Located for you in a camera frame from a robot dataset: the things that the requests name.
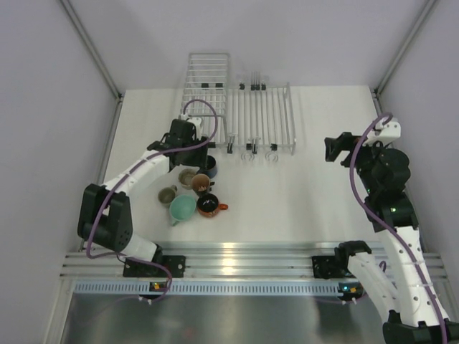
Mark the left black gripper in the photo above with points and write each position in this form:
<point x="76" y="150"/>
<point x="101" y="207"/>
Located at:
<point x="199" y="160"/>

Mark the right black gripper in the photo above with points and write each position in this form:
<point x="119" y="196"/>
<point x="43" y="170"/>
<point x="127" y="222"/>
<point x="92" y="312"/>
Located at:
<point x="344" y="142"/>

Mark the dark blue mug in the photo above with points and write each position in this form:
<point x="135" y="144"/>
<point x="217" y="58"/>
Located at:
<point x="211" y="167"/>

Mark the brown mug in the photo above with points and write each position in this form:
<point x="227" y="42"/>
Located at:
<point x="201" y="184"/>

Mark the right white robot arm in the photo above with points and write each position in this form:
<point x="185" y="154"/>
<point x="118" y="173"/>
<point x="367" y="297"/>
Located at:
<point x="408" y="304"/>

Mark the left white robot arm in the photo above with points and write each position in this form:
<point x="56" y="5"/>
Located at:
<point x="106" y="221"/>

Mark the beige speckled cup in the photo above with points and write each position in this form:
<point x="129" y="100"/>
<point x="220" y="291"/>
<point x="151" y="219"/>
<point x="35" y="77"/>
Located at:
<point x="185" y="177"/>

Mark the grey-green small cup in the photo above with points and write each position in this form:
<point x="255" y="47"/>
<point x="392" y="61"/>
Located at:
<point x="167" y="195"/>

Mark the teal mug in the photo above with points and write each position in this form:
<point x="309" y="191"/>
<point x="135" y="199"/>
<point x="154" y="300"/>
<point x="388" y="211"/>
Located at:
<point x="182" y="209"/>

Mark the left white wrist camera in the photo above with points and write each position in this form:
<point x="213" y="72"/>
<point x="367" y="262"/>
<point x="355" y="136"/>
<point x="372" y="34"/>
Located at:
<point x="196" y="121"/>

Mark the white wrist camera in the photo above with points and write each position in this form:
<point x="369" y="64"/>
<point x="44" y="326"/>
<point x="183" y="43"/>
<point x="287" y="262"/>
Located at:
<point x="196" y="121"/>
<point x="384" y="133"/>

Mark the tall white wire rack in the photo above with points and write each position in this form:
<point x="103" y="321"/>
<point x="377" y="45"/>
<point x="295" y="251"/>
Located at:
<point x="207" y="78"/>

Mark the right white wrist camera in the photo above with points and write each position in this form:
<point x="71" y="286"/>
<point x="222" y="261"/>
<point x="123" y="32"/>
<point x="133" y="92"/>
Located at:
<point x="384" y="133"/>

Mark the silver wire dish rack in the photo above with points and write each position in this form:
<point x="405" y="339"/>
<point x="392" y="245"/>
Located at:
<point x="260" y="120"/>

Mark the aluminium rail frame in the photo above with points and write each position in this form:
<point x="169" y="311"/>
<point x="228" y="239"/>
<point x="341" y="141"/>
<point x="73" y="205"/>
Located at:
<point x="217" y="261"/>

